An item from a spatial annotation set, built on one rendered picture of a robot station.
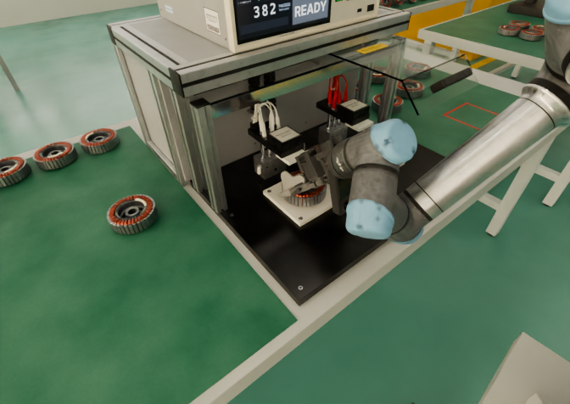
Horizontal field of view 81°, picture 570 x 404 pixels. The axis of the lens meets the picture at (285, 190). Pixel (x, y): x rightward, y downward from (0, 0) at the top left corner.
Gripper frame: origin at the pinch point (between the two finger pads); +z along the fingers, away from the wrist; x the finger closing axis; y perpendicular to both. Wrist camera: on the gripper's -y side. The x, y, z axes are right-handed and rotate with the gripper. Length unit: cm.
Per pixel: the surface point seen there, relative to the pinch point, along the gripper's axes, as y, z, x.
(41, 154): 41, 46, 49
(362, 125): 7.3, -4.1, -23.4
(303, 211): -5.4, -3.1, 4.4
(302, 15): 34.2, -15.9, -9.4
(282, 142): 11.7, -5.2, 2.7
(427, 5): 71, 83, -218
